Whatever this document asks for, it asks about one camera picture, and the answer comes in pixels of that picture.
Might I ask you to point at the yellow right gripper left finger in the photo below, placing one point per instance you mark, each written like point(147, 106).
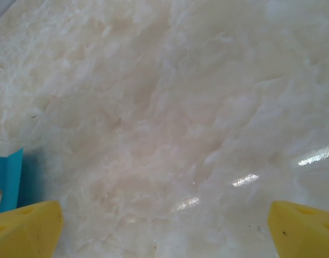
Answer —
point(24, 231)

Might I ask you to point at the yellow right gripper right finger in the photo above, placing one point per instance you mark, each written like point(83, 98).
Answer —
point(306, 233)

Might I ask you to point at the teal cloth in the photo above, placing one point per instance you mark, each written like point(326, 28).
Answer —
point(10, 177)

